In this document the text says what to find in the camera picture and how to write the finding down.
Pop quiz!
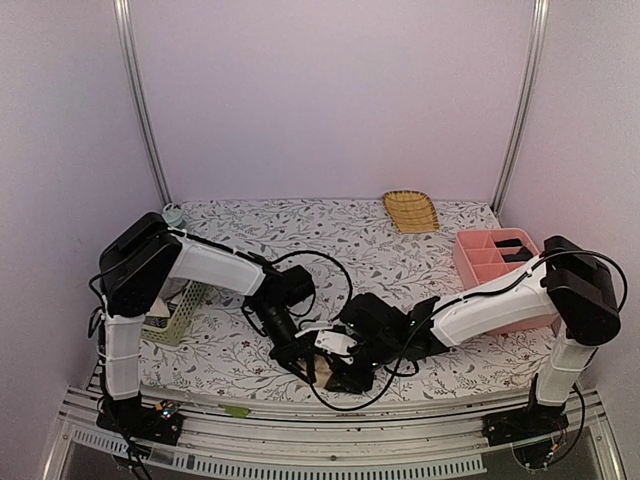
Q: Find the right black camera cable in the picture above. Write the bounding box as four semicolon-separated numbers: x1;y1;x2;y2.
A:
307;349;421;413

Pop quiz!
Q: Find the aluminium front rail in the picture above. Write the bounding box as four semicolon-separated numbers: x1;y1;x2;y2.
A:
41;387;632;479

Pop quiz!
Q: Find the green tape piece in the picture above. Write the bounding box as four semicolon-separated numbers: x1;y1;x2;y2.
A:
221;405;251;418

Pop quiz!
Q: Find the cream perforated laundry basket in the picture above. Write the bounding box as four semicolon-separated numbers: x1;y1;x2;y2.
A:
142;281;206;347

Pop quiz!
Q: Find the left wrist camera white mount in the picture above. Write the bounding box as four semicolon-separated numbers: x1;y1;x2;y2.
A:
294;324;333;344

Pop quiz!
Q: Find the left aluminium frame post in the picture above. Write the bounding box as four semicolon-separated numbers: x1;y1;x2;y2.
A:
113;0;173;205

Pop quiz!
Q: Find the pink divided organizer box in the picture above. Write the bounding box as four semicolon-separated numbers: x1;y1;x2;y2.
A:
453;227;561;337

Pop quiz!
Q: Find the mint lidded glass jar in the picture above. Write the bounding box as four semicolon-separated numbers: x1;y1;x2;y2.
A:
161;203;186;228

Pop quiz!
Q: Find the left black braided cable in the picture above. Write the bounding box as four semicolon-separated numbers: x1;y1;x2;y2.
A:
264;251;354;326

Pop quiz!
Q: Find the aluminium frame post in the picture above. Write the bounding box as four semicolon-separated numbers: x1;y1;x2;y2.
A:
113;0;173;205
491;0;550;217

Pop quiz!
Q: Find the beige garment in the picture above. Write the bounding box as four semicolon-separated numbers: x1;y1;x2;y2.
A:
295;355;345;392

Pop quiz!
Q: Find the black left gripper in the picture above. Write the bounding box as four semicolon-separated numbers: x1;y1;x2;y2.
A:
251;300;315;384

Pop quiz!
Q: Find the yellow woven bamboo tray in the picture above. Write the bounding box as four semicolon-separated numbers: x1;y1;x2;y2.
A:
382;190;440;234

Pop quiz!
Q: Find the navy underwear with cream waistband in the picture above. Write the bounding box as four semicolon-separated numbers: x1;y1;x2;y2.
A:
500;246;534;263

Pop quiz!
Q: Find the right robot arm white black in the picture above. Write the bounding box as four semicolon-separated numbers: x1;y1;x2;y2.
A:
326;236;628;436

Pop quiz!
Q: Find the right aluminium frame post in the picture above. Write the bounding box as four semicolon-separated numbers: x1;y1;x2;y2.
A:
491;0;550;217

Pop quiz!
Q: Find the floral tablecloth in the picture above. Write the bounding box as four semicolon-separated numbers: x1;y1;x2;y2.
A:
138;199;554;407

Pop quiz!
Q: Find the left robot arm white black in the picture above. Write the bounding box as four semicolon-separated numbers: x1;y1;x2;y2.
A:
97;212;314;434

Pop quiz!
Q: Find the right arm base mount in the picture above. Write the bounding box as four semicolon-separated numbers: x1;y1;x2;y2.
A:
481;403;569;446

